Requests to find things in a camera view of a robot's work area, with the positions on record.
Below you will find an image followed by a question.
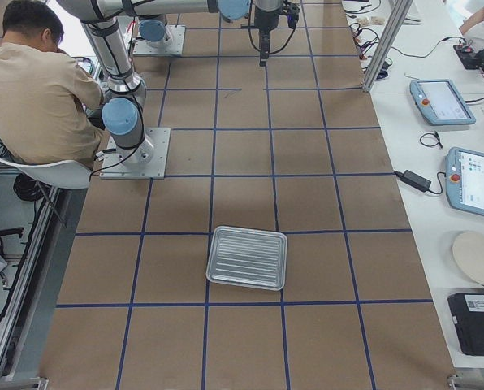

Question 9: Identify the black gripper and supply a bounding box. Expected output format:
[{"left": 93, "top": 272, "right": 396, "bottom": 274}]
[{"left": 253, "top": 0, "right": 283, "bottom": 66}]

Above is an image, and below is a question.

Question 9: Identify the silver ribbed metal tray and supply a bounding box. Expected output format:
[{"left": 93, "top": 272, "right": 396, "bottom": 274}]
[{"left": 205, "top": 226, "right": 287, "bottom": 291}]

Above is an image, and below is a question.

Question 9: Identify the far teach pendant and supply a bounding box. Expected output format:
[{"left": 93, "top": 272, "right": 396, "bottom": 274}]
[{"left": 409, "top": 79, "right": 476, "bottom": 126}]

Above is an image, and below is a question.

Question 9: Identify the teach pendant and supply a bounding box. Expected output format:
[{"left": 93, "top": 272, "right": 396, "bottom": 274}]
[
  {"left": 445, "top": 147, "right": 484, "bottom": 216},
  {"left": 409, "top": 79, "right": 476, "bottom": 126}
]

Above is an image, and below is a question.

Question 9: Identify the black power adapter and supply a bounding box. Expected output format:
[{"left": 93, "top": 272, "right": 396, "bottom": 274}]
[{"left": 394, "top": 170, "right": 431, "bottom": 193}]

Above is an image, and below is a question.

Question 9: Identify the person in beige shirt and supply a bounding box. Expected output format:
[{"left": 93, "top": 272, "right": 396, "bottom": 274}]
[{"left": 0, "top": 1, "right": 104, "bottom": 167}]

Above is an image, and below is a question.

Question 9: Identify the white chair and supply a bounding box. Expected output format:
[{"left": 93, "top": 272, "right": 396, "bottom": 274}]
[{"left": 0, "top": 158, "right": 91, "bottom": 227}]

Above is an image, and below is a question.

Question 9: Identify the near teach pendant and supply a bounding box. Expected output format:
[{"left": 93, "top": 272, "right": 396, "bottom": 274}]
[{"left": 445, "top": 147, "right": 484, "bottom": 216}]

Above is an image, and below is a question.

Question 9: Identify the beige round plate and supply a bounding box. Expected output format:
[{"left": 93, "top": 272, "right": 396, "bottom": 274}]
[{"left": 452, "top": 232, "right": 484, "bottom": 286}]

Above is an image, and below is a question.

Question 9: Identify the black laptop box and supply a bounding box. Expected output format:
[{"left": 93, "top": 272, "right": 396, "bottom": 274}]
[{"left": 447, "top": 293, "right": 484, "bottom": 357}]

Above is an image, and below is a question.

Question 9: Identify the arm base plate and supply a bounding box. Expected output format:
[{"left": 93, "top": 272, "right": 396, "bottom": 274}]
[
  {"left": 98, "top": 128, "right": 171, "bottom": 180},
  {"left": 133, "top": 20, "right": 186, "bottom": 57}
]

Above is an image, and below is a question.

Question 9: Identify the aluminium frame post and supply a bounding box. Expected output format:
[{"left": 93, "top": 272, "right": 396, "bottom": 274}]
[{"left": 362, "top": 0, "right": 413, "bottom": 93}]

